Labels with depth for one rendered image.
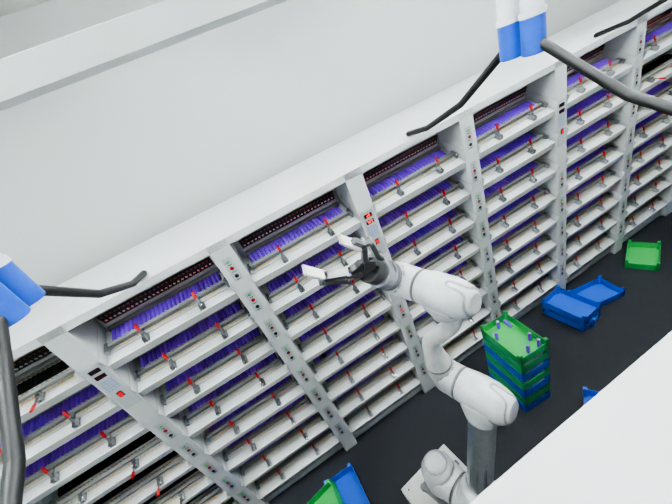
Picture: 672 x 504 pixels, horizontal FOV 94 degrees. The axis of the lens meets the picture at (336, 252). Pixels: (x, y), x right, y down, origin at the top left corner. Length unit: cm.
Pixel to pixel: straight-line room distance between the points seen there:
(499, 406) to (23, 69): 144
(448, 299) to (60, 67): 90
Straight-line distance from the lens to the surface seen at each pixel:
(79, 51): 75
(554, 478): 52
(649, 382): 61
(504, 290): 272
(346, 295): 178
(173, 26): 74
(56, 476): 219
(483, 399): 130
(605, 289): 329
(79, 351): 169
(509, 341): 223
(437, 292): 86
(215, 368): 184
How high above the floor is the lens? 221
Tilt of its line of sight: 29 degrees down
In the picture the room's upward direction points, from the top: 24 degrees counter-clockwise
